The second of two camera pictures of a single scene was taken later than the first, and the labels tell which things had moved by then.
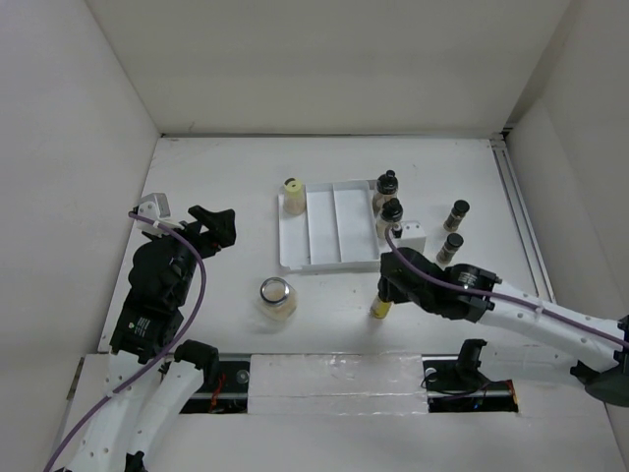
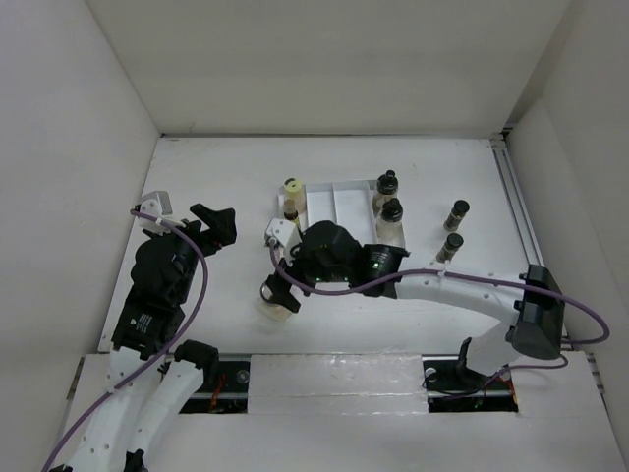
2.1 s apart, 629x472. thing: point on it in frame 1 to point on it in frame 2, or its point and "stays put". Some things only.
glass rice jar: [278, 298] stays put
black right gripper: [388, 290] to [281, 290]
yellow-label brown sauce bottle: [379, 309] to [290, 212]
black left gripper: [221, 228] stays put
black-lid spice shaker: [448, 250] stays put
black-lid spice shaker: [452, 221] stays put
